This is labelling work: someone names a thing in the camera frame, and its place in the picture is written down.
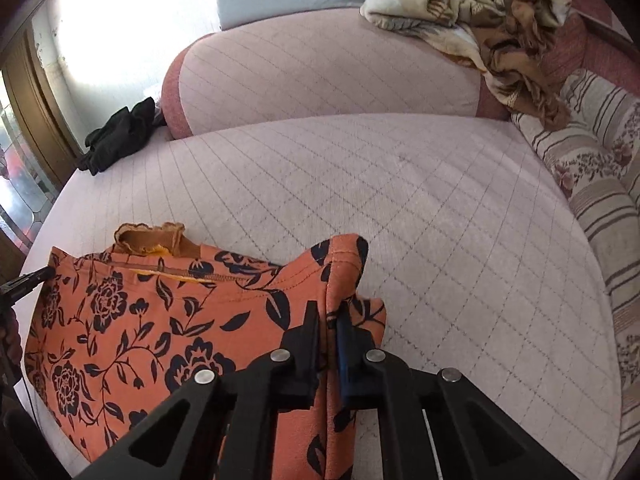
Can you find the maroon cloth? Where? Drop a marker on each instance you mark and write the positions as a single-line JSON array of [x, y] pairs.
[[600, 35]]

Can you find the white lace cloth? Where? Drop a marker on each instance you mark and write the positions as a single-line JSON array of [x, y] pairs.
[[159, 110]]

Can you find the beige brown floral blanket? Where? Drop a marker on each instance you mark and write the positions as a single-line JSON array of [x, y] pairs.
[[475, 5]]

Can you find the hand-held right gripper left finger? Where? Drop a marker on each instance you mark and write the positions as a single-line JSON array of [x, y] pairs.
[[305, 360]]

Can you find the pink quilted bolster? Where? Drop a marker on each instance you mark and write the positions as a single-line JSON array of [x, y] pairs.
[[325, 70]]

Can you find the orange black floral shirt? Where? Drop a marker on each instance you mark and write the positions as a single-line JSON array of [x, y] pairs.
[[150, 320]]

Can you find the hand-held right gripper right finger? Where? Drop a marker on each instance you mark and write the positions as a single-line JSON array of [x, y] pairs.
[[347, 360]]

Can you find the wooden door with patterned glass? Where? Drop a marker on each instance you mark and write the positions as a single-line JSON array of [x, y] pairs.
[[25, 135]]

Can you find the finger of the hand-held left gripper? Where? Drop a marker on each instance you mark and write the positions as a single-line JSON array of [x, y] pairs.
[[25, 282]]

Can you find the black cloth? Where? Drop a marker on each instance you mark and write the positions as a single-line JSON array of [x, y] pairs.
[[120, 135]]

